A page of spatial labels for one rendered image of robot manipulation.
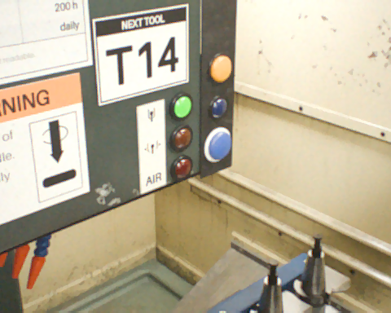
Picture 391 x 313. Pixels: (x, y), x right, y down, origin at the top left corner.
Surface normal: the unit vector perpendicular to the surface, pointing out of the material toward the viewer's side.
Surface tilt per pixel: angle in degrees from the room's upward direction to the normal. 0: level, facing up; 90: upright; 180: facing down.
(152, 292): 0
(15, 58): 90
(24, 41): 90
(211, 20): 90
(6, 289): 90
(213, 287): 25
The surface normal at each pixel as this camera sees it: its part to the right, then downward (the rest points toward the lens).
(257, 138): -0.77, 0.25
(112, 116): 0.66, 0.31
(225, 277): -0.31, -0.71
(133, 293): 0.00, -0.91
